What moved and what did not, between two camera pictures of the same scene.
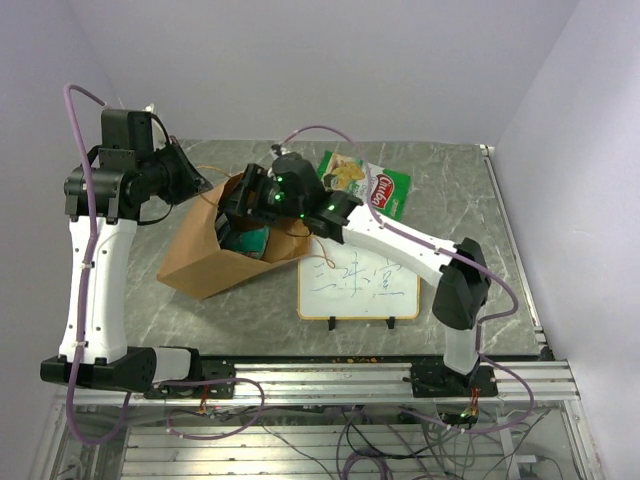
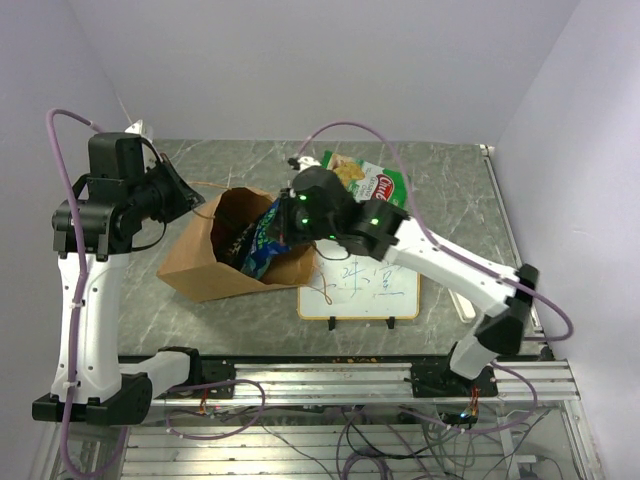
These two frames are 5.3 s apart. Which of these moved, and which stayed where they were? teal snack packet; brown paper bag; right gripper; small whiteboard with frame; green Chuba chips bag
Moved: right gripper; brown paper bag; teal snack packet
Stayed: green Chuba chips bag; small whiteboard with frame
